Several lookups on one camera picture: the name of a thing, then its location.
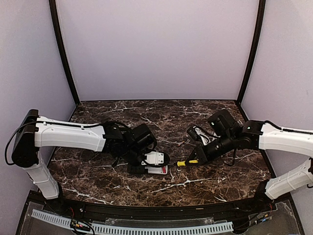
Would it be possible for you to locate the yellow handled screwdriver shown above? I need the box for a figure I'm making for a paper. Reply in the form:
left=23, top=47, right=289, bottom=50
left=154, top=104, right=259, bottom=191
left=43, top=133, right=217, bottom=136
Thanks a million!
left=176, top=160, right=199, bottom=167

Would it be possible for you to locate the black front rail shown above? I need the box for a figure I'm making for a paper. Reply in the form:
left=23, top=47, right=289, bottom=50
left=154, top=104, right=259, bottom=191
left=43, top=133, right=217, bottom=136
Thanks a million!
left=27, top=190, right=291, bottom=221

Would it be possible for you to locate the white slotted cable duct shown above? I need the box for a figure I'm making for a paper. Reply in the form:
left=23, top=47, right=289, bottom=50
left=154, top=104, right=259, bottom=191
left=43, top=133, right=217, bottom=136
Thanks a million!
left=31, top=209, right=234, bottom=235

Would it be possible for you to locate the white remote control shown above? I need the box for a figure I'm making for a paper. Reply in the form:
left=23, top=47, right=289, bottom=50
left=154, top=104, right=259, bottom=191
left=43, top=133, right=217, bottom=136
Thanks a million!
left=145, top=166, right=168, bottom=175

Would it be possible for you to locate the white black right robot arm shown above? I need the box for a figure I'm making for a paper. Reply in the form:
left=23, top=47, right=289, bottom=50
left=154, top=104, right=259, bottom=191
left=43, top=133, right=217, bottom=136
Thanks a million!
left=179, top=109, right=313, bottom=212

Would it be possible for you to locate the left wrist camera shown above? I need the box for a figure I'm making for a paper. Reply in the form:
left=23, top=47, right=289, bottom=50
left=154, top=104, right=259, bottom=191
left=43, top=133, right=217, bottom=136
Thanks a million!
left=141, top=151, right=170, bottom=168

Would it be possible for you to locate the black right frame post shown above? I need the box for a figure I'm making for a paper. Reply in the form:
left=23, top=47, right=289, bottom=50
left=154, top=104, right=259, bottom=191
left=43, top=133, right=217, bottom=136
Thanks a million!
left=236, top=0, right=266, bottom=106

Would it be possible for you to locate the black frame post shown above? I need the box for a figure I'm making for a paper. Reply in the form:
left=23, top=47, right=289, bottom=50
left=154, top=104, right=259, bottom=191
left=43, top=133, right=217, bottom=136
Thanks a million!
left=48, top=0, right=80, bottom=106
left=236, top=0, right=266, bottom=106

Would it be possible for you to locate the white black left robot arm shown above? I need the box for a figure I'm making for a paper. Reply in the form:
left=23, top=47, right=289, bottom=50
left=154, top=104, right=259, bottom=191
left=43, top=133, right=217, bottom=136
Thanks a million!
left=10, top=109, right=162, bottom=213

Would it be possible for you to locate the black left frame post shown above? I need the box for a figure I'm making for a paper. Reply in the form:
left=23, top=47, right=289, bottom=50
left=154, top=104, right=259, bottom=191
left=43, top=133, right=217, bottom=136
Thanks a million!
left=48, top=0, right=80, bottom=106

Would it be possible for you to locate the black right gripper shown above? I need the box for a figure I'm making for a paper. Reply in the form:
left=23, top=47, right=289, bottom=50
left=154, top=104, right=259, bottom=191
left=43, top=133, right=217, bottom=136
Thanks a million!
left=185, top=132, right=236, bottom=165

